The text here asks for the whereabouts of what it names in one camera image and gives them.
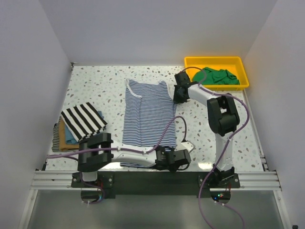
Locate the tan folded tank top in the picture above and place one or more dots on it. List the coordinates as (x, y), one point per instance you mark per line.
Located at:
(63, 146)

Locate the black white thin-striped tank top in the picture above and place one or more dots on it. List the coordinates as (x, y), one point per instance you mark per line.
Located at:
(55, 138)

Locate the green tank top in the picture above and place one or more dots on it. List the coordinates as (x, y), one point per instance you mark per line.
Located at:
(216, 77)

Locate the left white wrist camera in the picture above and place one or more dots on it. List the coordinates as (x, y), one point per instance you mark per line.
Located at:
(187, 145)

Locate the yellow plastic tray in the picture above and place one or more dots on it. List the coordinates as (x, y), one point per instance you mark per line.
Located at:
(233, 64)

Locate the blue white striped tank top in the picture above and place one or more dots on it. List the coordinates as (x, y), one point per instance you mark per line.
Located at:
(149, 109)

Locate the aluminium frame rail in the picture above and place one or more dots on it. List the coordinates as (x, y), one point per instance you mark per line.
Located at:
(266, 181)

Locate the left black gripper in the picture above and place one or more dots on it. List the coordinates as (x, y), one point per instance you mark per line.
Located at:
(173, 169)

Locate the black white wide-striped tank top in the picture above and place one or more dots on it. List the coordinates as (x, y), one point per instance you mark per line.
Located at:
(83, 119)

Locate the light blue folded tank top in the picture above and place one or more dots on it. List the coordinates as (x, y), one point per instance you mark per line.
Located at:
(70, 137)

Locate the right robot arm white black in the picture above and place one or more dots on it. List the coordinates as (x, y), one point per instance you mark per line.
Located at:
(223, 119)

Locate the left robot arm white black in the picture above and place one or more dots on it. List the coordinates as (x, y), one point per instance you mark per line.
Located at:
(100, 150)

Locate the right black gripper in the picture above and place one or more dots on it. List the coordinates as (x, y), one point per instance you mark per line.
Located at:
(176, 99)

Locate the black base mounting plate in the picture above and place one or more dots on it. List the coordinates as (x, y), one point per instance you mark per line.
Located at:
(141, 183)

